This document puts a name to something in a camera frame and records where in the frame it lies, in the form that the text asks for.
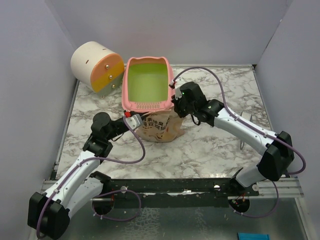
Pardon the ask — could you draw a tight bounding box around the beige cat litter bag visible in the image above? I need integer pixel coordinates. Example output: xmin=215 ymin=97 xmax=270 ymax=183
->
xmin=135 ymin=108 xmax=185 ymax=143

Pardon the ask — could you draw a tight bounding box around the clear plastic litter scoop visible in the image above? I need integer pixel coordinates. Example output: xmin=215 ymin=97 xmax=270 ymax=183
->
xmin=239 ymin=111 xmax=253 ymax=151

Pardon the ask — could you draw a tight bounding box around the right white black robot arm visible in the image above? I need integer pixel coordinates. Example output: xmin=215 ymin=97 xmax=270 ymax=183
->
xmin=171 ymin=82 xmax=294 ymax=196

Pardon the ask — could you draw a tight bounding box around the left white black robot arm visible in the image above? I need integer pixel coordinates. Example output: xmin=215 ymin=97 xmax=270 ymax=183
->
xmin=27 ymin=112 xmax=143 ymax=240

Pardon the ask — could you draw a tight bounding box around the pink green litter box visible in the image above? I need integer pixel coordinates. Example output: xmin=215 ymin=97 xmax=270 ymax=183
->
xmin=121 ymin=56 xmax=175 ymax=113

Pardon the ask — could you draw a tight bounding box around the cream orange cylindrical container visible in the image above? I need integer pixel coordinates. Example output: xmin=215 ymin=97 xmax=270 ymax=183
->
xmin=70 ymin=41 xmax=125 ymax=98

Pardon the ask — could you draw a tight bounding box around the blue object at bottom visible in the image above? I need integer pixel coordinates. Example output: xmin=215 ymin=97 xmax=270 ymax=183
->
xmin=237 ymin=232 xmax=270 ymax=240

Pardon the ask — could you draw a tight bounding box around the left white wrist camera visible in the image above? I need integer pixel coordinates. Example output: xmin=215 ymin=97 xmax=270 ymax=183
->
xmin=123 ymin=113 xmax=143 ymax=130

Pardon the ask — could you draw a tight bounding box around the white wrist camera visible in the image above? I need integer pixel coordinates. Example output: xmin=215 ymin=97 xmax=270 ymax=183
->
xmin=169 ymin=79 xmax=182 ymax=100
xmin=123 ymin=113 xmax=143 ymax=130

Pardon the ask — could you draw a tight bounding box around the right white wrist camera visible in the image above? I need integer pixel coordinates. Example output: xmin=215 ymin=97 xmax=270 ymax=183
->
xmin=169 ymin=79 xmax=182 ymax=100

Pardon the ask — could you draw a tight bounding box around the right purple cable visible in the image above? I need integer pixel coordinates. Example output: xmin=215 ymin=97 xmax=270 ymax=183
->
xmin=169 ymin=66 xmax=307 ymax=220

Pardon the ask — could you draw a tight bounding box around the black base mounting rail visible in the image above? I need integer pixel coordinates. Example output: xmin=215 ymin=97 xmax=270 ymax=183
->
xmin=90 ymin=171 xmax=259 ymax=209

